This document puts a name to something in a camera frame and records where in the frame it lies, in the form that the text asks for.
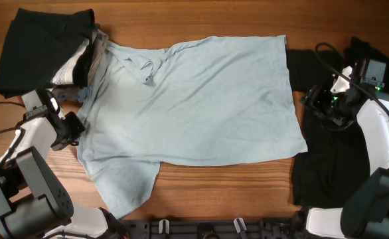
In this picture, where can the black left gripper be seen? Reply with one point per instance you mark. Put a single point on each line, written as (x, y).
(74, 118)

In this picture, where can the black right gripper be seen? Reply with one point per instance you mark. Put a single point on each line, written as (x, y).
(316, 97)

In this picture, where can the light blue polo shirt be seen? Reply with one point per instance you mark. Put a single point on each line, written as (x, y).
(210, 102)

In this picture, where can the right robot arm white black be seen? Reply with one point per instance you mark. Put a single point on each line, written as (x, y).
(356, 109)

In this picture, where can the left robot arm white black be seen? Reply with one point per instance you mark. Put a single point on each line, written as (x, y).
(33, 202)

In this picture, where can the black garment on right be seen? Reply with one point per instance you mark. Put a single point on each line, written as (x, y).
(327, 159)

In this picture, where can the folded blue garment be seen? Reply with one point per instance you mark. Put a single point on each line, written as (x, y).
(72, 94)

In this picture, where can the folded grey garment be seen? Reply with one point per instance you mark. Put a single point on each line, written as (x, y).
(96, 53)

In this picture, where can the folded black garment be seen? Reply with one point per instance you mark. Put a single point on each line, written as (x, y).
(37, 45)

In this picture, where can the white clip left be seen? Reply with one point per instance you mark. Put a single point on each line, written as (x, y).
(164, 227)

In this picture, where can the white clip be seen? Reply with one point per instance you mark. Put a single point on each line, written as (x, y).
(239, 225)
(164, 227)

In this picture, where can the white clip right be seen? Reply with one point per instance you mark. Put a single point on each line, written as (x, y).
(239, 225)

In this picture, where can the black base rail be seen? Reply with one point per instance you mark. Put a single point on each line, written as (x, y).
(269, 228)

